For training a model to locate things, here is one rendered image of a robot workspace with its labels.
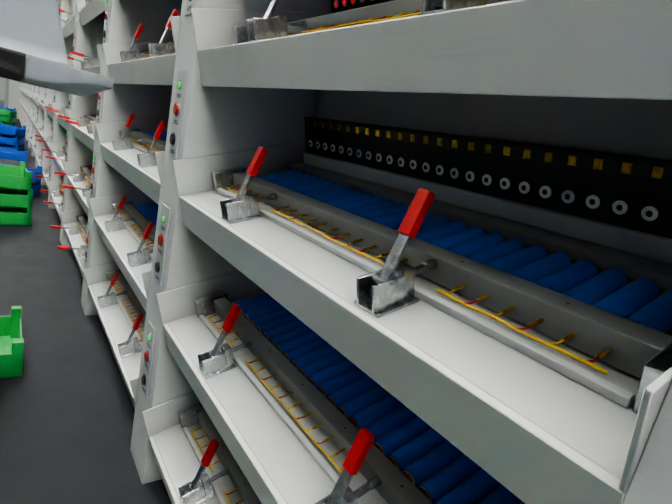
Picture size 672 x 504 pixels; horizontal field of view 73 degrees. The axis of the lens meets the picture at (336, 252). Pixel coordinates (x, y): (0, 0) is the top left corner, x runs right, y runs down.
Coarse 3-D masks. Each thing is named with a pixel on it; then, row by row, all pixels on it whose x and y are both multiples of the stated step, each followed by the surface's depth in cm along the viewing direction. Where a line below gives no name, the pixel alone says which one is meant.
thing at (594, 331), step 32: (256, 192) 61; (288, 192) 55; (320, 224) 47; (352, 224) 43; (384, 256) 40; (416, 256) 37; (448, 256) 35; (448, 288) 35; (480, 288) 32; (512, 288) 30; (544, 288) 29; (544, 320) 28; (576, 320) 26; (608, 320) 26; (608, 352) 25; (640, 352) 24
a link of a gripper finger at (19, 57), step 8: (0, 48) 24; (0, 56) 24; (8, 56) 24; (16, 56) 25; (24, 56) 25; (0, 64) 24; (8, 64) 25; (16, 64) 25; (24, 64) 25; (0, 72) 24; (8, 72) 24; (16, 72) 25; (24, 72) 25; (16, 80) 25
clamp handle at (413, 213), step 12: (420, 192) 32; (432, 192) 32; (420, 204) 32; (408, 216) 32; (420, 216) 32; (408, 228) 32; (396, 240) 33; (408, 240) 32; (396, 252) 32; (384, 264) 33; (396, 264) 32; (384, 276) 32; (396, 276) 33
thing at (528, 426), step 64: (192, 192) 66; (448, 192) 48; (256, 256) 45; (320, 256) 42; (320, 320) 37; (384, 320) 31; (448, 320) 31; (512, 320) 31; (384, 384) 31; (448, 384) 26; (512, 384) 25; (576, 384) 24; (640, 384) 22; (512, 448) 23; (576, 448) 20; (640, 448) 17
